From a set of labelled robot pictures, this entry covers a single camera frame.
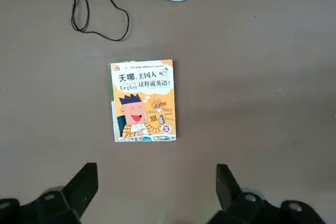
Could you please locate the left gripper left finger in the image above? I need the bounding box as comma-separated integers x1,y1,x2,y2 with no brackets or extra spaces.
0,162,99,224

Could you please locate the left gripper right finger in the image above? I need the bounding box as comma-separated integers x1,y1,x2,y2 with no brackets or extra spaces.
209,164,329,224

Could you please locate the orange and yellow book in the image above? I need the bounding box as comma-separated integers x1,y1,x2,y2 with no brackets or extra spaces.
108,59,177,143

